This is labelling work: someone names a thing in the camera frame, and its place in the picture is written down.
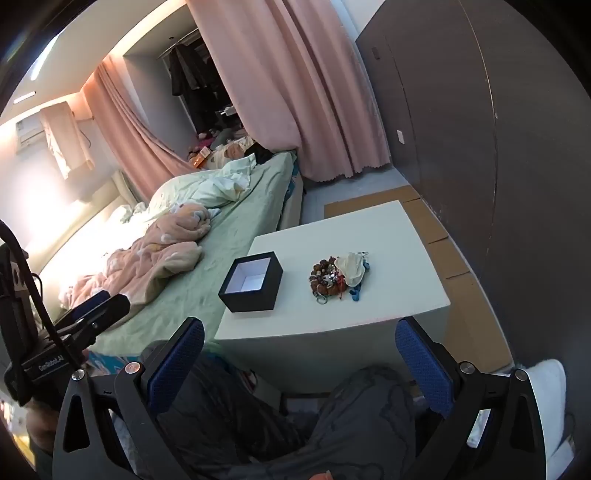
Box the bed with green sheet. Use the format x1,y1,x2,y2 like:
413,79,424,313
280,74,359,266
41,151,306,363

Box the narrow pink curtain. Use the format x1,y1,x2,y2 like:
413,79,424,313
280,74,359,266
82,54,200,205

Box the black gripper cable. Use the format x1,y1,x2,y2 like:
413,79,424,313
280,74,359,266
0,220,70,352

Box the dark brown wardrobe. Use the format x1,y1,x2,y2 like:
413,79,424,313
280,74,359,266
355,0,591,370

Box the pale green duvet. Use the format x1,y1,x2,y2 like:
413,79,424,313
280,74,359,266
147,154,258,219

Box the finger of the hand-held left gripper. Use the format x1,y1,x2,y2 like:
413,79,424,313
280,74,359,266
54,290,112,326
58,294,132,344

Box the pink fleece blanket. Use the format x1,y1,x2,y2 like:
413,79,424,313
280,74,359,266
59,202,214,311

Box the white table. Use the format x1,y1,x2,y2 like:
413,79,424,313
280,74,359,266
213,200,452,398

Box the person's left hand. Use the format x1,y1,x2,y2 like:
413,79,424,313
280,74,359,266
25,401,62,457

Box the hanging pink towel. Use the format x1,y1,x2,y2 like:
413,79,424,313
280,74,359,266
39,102,96,181

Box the brown bead bracelet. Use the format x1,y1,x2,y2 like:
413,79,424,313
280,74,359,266
309,258,350,297

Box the black garment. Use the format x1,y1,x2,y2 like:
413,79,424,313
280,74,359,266
244,142,279,165

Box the blue hair clip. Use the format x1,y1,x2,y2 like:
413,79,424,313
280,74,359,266
347,258,373,303

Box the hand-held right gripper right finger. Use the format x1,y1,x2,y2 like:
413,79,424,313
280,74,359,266
394,316,549,480

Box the black gift box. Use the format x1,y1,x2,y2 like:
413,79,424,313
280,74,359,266
218,250,284,313

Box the flattened brown cardboard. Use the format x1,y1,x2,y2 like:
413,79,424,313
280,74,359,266
323,185,514,376

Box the wide pink curtain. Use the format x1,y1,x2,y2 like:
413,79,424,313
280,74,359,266
186,0,393,183

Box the white air conditioner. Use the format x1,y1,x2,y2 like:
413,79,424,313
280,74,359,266
15,117,48,156

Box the hanging dark clothes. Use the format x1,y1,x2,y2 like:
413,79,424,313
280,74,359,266
167,41,242,136

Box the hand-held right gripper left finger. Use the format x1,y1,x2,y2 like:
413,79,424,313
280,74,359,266
53,316,206,480

